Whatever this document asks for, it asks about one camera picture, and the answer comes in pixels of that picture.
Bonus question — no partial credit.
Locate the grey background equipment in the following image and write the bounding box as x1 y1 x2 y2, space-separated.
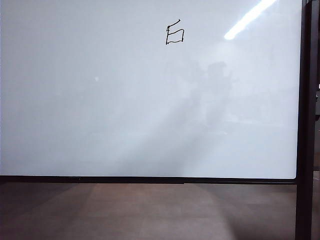
314 83 320 116

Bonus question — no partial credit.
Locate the white whiteboard with black frame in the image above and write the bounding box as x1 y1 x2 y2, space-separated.
0 0 303 185

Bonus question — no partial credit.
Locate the black whiteboard stand post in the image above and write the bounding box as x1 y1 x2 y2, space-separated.
294 0 320 240

